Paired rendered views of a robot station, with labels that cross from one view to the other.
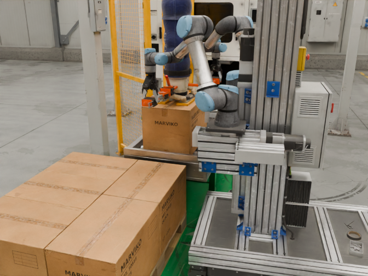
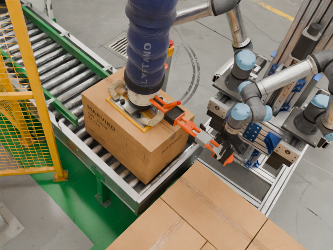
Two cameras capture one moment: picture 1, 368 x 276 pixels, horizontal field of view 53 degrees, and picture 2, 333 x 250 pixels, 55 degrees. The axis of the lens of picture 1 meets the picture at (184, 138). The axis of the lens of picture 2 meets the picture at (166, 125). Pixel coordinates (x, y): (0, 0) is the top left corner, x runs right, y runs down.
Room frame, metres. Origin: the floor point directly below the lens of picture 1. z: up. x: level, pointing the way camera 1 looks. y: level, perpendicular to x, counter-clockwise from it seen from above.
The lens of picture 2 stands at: (2.49, 1.25, 2.46)
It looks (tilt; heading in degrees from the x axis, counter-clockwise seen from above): 52 degrees down; 286
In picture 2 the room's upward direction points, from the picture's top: 12 degrees clockwise
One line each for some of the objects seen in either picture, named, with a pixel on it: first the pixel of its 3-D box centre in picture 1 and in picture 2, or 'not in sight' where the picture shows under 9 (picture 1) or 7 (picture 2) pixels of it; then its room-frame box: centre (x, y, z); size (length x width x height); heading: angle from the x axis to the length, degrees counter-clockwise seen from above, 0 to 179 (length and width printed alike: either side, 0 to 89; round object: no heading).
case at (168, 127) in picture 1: (176, 121); (136, 123); (3.04, 0.06, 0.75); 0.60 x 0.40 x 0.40; 164
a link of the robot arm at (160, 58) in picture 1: (161, 58); (256, 111); (2.39, 0.15, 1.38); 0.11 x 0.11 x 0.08; 38
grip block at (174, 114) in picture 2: (167, 91); (174, 115); (2.78, 0.13, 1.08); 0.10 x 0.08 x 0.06; 73
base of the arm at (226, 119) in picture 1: (226, 115); (309, 119); (2.06, -0.25, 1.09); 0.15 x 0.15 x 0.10
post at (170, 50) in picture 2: not in sight; (160, 93); (3.09, -0.49, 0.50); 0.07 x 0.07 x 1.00; 73
